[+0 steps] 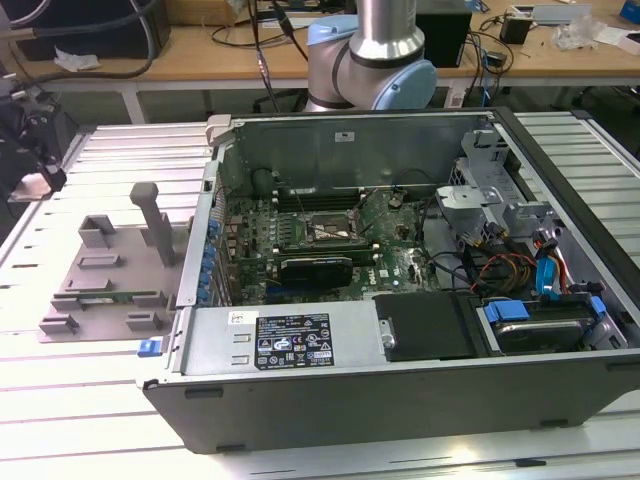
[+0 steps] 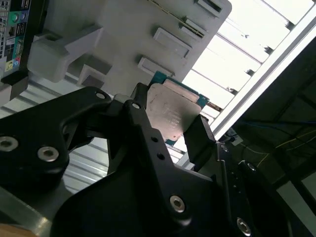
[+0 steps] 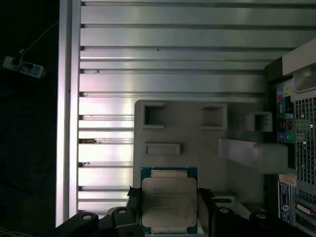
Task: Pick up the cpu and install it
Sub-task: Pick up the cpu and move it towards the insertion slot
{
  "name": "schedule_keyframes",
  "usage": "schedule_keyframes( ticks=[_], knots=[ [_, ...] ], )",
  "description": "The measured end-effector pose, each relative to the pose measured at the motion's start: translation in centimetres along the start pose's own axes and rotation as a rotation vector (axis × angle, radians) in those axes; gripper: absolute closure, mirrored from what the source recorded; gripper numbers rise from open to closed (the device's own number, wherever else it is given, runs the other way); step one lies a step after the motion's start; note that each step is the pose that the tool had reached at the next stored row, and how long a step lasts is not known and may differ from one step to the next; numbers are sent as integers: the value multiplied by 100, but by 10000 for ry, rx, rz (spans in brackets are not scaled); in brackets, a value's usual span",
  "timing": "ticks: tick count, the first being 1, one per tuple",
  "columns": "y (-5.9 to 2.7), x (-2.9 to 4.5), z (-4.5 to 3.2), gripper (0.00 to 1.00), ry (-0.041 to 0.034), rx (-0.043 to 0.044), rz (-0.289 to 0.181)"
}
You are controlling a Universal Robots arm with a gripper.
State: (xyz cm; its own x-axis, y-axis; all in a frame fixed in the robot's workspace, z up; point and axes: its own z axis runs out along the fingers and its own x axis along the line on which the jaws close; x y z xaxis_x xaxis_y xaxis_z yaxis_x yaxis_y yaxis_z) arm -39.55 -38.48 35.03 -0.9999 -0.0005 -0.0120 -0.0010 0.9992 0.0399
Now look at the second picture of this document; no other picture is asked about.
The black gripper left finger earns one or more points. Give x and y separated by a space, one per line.
32 138

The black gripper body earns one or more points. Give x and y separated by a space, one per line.
111 212

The silver topped CPU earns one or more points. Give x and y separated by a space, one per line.
170 111

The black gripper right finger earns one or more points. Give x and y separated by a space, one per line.
200 143

